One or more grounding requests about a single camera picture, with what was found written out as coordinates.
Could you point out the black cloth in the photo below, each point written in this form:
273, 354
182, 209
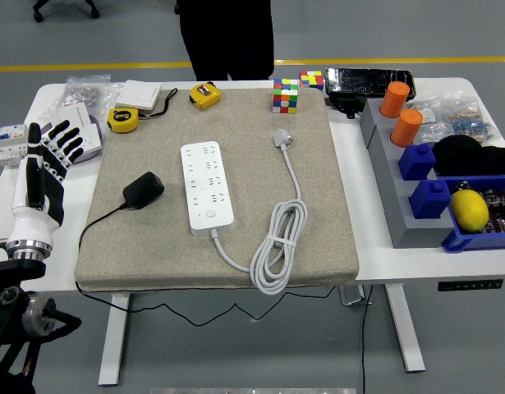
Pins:
465, 156

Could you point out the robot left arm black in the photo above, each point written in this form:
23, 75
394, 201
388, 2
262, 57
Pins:
14, 267

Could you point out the black office chair base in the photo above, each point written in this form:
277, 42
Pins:
67, 6

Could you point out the black chair wheel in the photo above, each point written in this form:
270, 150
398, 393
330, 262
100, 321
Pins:
178, 8

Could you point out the clear bag of blue components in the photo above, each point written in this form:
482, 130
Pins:
474, 121

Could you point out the white circuit breaker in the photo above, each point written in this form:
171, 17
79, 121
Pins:
7, 143

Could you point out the small black part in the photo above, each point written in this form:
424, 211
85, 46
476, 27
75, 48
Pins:
462, 186

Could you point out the large colourful puzzle cube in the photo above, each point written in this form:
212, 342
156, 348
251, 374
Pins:
285, 96

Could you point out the yellow round tape measure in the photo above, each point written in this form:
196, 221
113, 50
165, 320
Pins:
122, 120

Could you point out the dark cylindrical capacitors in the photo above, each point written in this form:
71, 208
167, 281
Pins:
500, 213

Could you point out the grey block holder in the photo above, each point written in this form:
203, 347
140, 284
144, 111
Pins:
400, 205

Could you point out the white socket panel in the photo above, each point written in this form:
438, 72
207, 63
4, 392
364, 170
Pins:
92, 137

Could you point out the small colourful puzzle cube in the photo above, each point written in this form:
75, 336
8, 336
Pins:
311, 80

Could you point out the silver box under table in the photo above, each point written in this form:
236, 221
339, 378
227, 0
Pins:
350, 295

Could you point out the black table control panel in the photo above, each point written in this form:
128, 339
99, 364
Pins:
469, 285

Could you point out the grey-brown mat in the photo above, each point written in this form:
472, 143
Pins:
153, 254

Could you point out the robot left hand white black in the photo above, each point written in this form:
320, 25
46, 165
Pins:
28, 225

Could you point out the purple bowl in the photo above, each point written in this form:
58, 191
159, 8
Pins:
90, 155

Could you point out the white switch panel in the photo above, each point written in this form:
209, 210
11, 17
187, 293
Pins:
75, 113

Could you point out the clear bag of white parts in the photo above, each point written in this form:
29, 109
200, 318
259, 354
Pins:
428, 119

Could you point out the white table leg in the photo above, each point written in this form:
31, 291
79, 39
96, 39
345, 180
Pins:
114, 340
404, 328

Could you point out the blue block with knob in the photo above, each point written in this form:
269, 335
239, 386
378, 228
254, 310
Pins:
429, 199
416, 162

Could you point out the white power strip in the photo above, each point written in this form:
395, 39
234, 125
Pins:
207, 184

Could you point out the clear bag of screws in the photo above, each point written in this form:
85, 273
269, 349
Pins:
85, 94

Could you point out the white flat wall switch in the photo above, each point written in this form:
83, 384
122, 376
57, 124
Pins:
139, 94

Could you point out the orange cylinder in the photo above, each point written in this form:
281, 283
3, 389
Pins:
393, 98
406, 127

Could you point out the black plastic-wrapped device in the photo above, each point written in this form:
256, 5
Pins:
367, 82

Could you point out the yellow square tape measure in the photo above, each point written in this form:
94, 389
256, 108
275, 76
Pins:
205, 96

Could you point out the blue plastic bin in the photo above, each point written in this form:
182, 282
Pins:
474, 242

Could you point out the black plug adapter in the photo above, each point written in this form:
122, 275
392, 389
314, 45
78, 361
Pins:
143, 191

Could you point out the yellow lemon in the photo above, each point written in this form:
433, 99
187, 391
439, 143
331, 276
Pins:
469, 211

